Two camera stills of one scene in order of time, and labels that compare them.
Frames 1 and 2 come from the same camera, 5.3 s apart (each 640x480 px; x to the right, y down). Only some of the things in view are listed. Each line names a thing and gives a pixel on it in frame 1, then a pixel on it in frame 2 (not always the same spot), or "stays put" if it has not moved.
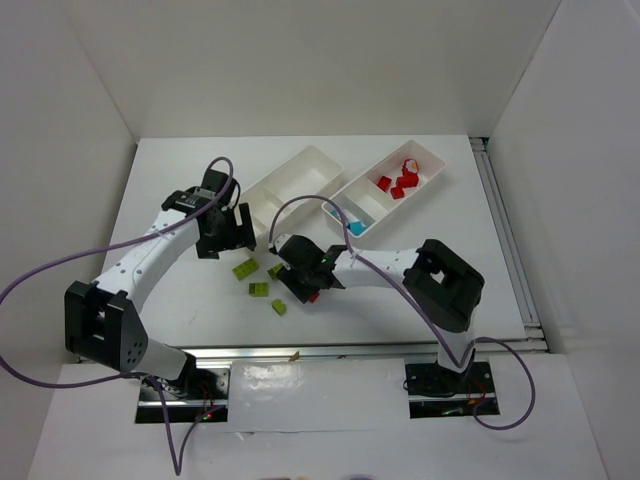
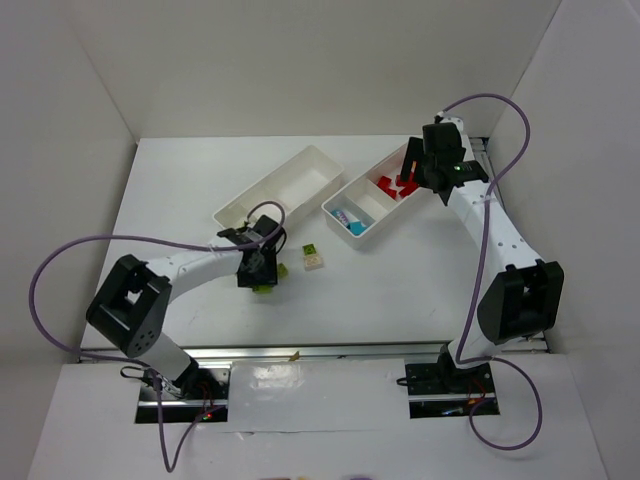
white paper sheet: x=290 y=395 stays put
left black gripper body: x=236 y=230 → x=265 y=275
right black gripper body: x=298 y=282 → x=413 y=163
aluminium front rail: x=377 y=350 stays put
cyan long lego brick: x=357 y=227 stays put
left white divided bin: x=303 y=174 stays put
